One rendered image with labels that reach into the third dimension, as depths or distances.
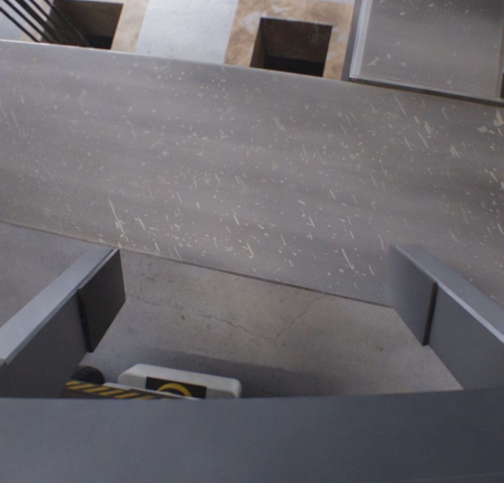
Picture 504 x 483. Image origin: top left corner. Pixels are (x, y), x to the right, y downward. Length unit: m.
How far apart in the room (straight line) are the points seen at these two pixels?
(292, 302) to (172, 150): 0.68
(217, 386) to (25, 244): 0.66
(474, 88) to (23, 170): 0.32
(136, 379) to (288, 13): 0.98
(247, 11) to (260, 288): 0.74
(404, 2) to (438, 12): 0.02
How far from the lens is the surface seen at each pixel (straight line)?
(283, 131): 0.25
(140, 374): 0.86
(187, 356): 0.95
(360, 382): 0.94
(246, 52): 1.07
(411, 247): 0.17
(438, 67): 0.28
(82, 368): 0.95
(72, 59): 0.32
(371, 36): 0.28
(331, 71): 1.03
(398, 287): 0.17
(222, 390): 0.81
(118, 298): 0.17
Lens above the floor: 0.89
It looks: 81 degrees down
